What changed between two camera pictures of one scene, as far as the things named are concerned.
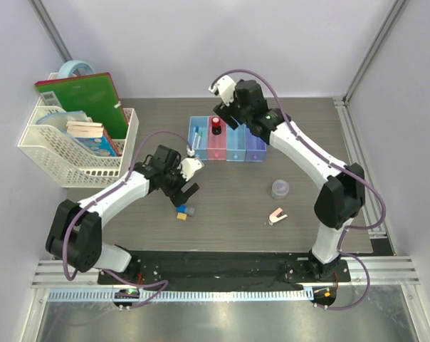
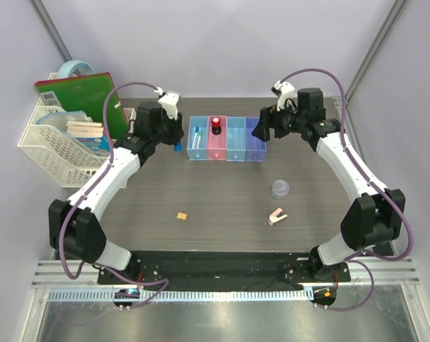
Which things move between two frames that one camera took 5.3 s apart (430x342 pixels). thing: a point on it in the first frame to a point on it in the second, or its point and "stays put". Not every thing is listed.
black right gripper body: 239,115 to 284,121
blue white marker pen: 195,136 stays put
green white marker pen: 201,133 stays put
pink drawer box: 216,144 stays put
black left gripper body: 173,183 to 169,132
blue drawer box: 236,143 stays put
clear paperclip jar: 280,189 stays put
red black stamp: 216,128 stays put
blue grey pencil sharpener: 184,209 to 179,147
